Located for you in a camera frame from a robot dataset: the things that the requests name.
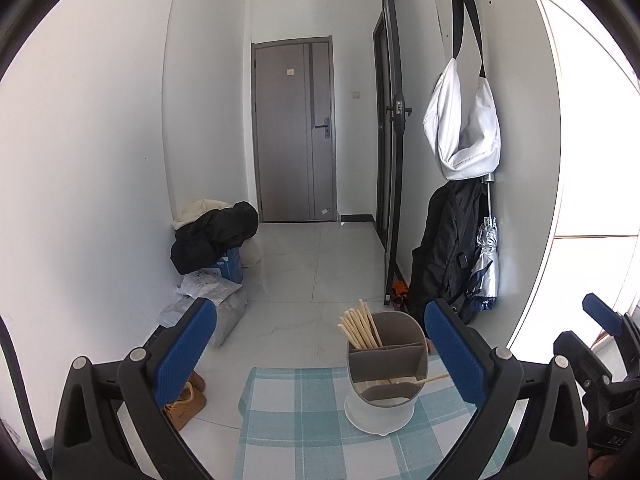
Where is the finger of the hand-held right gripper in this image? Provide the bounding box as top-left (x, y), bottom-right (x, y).
top-left (582, 292), bottom-right (627, 337)
top-left (552, 330), bottom-right (615, 397)

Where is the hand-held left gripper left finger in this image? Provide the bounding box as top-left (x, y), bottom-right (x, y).
top-left (52, 297), bottom-right (218, 480)

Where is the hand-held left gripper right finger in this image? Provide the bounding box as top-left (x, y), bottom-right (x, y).
top-left (424, 299), bottom-right (590, 480)

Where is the pale wooden chopstick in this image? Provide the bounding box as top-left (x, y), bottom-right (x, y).
top-left (380, 372), bottom-right (451, 387)

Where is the white utensil holder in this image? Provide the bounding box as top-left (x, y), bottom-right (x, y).
top-left (344, 311), bottom-right (430, 436)

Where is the bundle of wooden chopsticks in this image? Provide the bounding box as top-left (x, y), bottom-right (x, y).
top-left (339, 299), bottom-right (384, 351)

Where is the white shoulder bag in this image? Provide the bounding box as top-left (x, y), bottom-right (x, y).
top-left (422, 0), bottom-right (502, 182)

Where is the person's right hand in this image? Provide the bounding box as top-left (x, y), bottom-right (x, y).
top-left (586, 447), bottom-right (633, 480)

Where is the clear plastic bag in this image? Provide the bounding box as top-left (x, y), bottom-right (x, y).
top-left (159, 296), bottom-right (197, 332)

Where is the white plastic mailer bag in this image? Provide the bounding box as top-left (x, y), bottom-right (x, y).
top-left (176, 267), bottom-right (242, 307)

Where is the silver folded umbrella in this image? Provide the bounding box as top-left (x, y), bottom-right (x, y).
top-left (470, 174), bottom-right (501, 311)

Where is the blue cardboard box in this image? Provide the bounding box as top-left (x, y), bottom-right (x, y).
top-left (207, 246), bottom-right (245, 285)

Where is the black backpack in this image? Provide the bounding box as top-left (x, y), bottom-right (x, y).
top-left (410, 180), bottom-right (488, 326)

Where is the black jacket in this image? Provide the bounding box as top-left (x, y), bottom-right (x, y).
top-left (170, 201), bottom-right (260, 276)

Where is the beige sack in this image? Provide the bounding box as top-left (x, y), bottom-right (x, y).
top-left (241, 237), bottom-right (263, 268)

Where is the teal checked tablecloth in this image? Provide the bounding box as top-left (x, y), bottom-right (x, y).
top-left (234, 352), bottom-right (516, 480)

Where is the cream cloth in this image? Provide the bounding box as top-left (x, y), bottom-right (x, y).
top-left (172, 198), bottom-right (231, 228)

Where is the bright window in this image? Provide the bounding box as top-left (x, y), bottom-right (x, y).
top-left (507, 0), bottom-right (640, 361)

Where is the grey entrance door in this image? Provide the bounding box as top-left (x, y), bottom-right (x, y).
top-left (251, 36), bottom-right (338, 223)

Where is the black framed glass door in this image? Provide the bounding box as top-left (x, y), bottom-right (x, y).
top-left (372, 0), bottom-right (414, 307)

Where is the black cable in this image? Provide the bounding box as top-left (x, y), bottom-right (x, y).
top-left (0, 314), bottom-right (38, 466)

